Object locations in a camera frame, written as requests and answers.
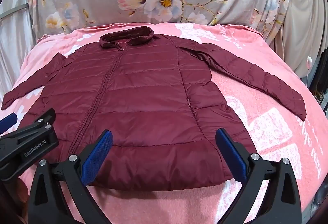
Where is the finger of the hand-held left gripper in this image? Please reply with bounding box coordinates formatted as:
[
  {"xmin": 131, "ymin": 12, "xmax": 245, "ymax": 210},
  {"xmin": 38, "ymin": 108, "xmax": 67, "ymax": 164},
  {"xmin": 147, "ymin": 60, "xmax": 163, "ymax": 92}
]
[
  {"xmin": 0, "ymin": 112, "xmax": 18, "ymax": 135},
  {"xmin": 0, "ymin": 108, "xmax": 56, "ymax": 141}
]

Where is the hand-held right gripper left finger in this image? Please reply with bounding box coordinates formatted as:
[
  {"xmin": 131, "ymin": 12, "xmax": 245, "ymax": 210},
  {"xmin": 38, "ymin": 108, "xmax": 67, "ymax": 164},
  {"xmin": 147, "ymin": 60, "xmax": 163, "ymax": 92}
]
[{"xmin": 28, "ymin": 130, "xmax": 114, "ymax": 224}]

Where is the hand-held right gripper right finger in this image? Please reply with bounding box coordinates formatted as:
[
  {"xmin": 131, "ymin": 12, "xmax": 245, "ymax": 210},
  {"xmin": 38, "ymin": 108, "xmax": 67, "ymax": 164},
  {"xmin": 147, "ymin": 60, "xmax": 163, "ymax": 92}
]
[{"xmin": 216, "ymin": 128, "xmax": 303, "ymax": 224}]

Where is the maroon puffer jacket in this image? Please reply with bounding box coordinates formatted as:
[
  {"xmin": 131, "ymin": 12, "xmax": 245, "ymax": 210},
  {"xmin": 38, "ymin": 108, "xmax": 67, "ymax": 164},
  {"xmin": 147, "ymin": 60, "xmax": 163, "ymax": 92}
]
[{"xmin": 1, "ymin": 26, "xmax": 307, "ymax": 192}]

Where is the person's left hand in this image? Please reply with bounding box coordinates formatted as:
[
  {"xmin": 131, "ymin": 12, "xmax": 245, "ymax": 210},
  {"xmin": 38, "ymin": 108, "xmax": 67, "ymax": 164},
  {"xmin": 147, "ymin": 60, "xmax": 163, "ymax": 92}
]
[{"xmin": 9, "ymin": 176, "xmax": 31, "ymax": 214}]

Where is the pink printed blanket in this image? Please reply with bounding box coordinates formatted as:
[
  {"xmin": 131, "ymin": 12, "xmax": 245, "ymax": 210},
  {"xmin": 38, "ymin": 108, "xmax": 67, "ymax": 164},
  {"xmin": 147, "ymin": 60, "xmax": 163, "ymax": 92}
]
[{"xmin": 0, "ymin": 22, "xmax": 328, "ymax": 224}]

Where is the white curtain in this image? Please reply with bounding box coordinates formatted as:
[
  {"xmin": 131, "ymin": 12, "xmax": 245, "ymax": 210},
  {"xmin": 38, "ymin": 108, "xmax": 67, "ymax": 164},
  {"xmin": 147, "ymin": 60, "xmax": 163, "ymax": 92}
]
[{"xmin": 0, "ymin": 0, "xmax": 39, "ymax": 101}]

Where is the grey metal bar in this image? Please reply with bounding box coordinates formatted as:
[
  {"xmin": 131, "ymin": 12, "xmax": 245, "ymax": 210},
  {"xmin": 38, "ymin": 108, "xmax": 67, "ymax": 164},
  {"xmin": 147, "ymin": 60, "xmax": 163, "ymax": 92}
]
[{"xmin": 0, "ymin": 4, "xmax": 29, "ymax": 19}]

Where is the beige curtain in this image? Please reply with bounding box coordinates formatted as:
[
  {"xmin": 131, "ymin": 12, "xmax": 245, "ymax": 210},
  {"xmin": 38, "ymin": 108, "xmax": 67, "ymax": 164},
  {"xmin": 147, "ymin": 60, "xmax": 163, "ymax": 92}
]
[{"xmin": 266, "ymin": 0, "xmax": 328, "ymax": 78}]

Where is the white charger with cable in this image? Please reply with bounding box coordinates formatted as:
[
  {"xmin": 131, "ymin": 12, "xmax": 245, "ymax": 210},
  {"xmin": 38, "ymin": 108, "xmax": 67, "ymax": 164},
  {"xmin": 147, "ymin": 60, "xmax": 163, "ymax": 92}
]
[{"xmin": 305, "ymin": 56, "xmax": 313, "ymax": 86}]

